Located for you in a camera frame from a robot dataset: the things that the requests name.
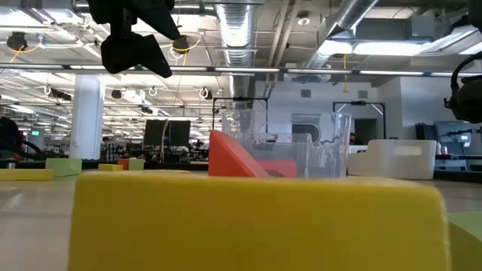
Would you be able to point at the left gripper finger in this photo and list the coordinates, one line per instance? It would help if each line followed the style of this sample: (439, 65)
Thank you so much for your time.
(132, 56)
(162, 22)

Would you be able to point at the yellow bar block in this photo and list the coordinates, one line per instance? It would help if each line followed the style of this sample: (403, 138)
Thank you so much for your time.
(22, 174)
(110, 167)

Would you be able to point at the green cube block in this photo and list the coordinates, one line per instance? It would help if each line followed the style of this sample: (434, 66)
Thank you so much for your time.
(64, 166)
(468, 244)
(136, 164)

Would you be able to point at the red triangular block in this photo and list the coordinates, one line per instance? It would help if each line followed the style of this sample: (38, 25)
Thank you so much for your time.
(229, 158)

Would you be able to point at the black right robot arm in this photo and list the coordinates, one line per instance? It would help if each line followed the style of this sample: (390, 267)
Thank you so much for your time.
(470, 101)

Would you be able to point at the white pillar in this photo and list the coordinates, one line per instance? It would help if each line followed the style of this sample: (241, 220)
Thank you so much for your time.
(86, 120)

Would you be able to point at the black monitor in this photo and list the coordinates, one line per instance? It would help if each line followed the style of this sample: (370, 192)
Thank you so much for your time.
(180, 133)
(154, 133)

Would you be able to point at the person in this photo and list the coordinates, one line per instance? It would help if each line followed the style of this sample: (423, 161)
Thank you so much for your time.
(352, 139)
(7, 135)
(110, 148)

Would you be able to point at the long ceiling light bar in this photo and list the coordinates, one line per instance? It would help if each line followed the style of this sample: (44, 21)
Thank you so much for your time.
(244, 69)

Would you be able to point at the green exit sign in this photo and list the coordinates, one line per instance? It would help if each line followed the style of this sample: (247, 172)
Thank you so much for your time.
(35, 133)

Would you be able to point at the yellow arch block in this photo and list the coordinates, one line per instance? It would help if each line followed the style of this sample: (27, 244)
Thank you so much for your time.
(244, 226)

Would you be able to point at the clear plastic bin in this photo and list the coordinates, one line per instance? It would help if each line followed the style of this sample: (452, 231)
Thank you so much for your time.
(327, 150)

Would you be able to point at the white plastic bin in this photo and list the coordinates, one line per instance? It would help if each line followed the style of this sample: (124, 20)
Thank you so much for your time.
(391, 160)

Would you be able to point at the grey monitor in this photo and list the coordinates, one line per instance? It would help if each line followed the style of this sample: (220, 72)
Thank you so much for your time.
(448, 130)

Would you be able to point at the silver ventilation duct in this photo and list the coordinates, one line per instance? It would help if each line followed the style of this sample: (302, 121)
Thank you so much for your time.
(354, 11)
(236, 37)

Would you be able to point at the black aluminium table frame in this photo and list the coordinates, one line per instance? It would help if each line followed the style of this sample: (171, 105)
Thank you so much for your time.
(169, 165)

